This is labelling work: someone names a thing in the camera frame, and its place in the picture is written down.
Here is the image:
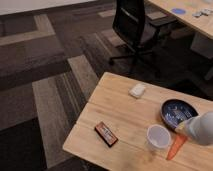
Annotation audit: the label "orange pepper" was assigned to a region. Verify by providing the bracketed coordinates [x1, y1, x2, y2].
[166, 134, 187, 160]

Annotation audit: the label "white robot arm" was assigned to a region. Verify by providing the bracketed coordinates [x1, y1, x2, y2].
[175, 112, 213, 146]

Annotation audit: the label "blue patterned ceramic bowl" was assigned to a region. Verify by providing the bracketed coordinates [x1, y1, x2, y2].
[160, 99, 198, 131]

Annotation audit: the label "small white crumpled object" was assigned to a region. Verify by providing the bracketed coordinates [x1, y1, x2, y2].
[129, 83, 146, 98]

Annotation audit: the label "red brown chocolate bar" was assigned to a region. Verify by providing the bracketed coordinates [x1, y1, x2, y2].
[94, 122, 118, 147]

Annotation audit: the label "black office chair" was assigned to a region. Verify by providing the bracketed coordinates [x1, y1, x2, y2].
[109, 0, 176, 69]

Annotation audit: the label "wooden background desk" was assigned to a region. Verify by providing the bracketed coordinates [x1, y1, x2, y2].
[146, 0, 213, 51]

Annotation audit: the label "blue round disc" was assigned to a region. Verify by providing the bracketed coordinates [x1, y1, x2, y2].
[171, 8, 186, 14]

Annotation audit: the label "grey small objects on desk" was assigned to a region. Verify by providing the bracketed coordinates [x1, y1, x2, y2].
[192, 9, 213, 18]

